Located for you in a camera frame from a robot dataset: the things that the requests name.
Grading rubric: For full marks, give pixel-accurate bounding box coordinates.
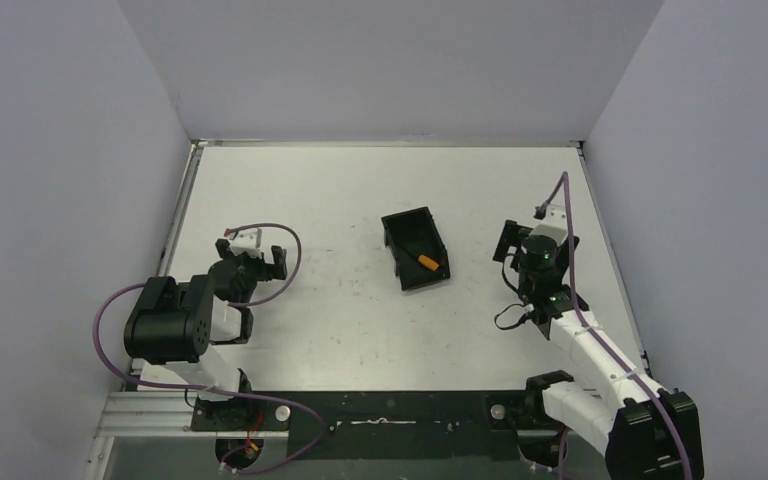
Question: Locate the orange handled screwdriver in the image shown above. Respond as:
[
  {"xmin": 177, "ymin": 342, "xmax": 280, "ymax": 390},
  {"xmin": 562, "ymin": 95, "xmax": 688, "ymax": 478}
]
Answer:
[{"xmin": 404, "ymin": 249, "xmax": 440, "ymax": 272}]

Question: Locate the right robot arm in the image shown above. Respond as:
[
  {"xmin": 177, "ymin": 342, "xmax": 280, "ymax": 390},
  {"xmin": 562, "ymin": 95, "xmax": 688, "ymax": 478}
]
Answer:
[{"xmin": 493, "ymin": 220, "xmax": 705, "ymax": 479}]

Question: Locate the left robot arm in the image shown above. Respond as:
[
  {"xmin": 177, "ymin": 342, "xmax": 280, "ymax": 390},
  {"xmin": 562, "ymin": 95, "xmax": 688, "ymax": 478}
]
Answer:
[{"xmin": 123, "ymin": 233, "xmax": 287, "ymax": 431}]

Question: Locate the black plastic bin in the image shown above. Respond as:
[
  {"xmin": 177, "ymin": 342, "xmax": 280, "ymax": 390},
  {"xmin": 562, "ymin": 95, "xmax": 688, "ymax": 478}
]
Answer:
[{"xmin": 381, "ymin": 206, "xmax": 451, "ymax": 292}]

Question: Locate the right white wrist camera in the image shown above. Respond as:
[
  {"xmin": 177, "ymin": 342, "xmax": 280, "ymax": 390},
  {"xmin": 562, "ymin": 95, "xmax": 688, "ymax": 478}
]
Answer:
[{"xmin": 531, "ymin": 204, "xmax": 568, "ymax": 245}]

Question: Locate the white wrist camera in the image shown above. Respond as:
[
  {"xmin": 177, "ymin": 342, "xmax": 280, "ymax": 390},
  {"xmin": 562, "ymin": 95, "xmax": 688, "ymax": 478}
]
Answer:
[
  {"xmin": 225, "ymin": 228, "xmax": 263, "ymax": 258},
  {"xmin": 531, "ymin": 204, "xmax": 568, "ymax": 245}
]

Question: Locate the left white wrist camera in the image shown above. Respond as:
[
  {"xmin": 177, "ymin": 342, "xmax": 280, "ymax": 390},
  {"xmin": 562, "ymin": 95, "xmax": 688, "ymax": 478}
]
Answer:
[{"xmin": 225, "ymin": 228, "xmax": 263, "ymax": 258}]

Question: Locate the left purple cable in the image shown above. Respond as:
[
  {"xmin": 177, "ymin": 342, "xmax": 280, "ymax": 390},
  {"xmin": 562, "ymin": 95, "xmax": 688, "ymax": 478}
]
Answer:
[{"xmin": 92, "ymin": 223, "xmax": 327, "ymax": 476}]

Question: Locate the aluminium front rail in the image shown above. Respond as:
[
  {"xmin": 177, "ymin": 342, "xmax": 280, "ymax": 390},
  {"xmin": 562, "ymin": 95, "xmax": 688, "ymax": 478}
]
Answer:
[{"xmin": 97, "ymin": 390, "xmax": 561, "ymax": 438}]

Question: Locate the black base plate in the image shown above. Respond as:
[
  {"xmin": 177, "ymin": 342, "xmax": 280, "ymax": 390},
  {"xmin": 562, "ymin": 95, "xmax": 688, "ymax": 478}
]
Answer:
[{"xmin": 187, "ymin": 390, "xmax": 565, "ymax": 470}]

